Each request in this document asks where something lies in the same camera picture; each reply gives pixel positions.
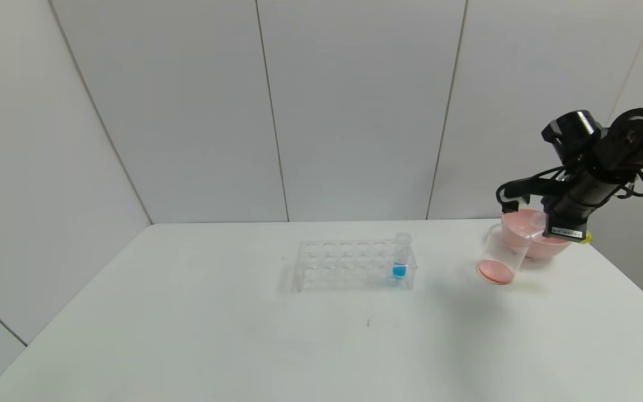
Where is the test tube with yellow pigment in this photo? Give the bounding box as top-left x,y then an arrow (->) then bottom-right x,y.
528,211 -> 594,245

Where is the clear plastic test tube rack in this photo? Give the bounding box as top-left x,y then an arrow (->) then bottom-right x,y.
294,239 -> 417,292

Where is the test tube with blue pigment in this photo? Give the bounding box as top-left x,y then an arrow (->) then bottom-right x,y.
392,233 -> 411,280

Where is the clear plastic beaker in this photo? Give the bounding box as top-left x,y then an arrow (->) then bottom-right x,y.
476,223 -> 530,286

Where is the pink bowl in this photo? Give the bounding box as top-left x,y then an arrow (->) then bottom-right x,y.
501,209 -> 574,260

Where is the black camera cable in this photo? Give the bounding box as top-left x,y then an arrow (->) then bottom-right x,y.
495,166 -> 569,214

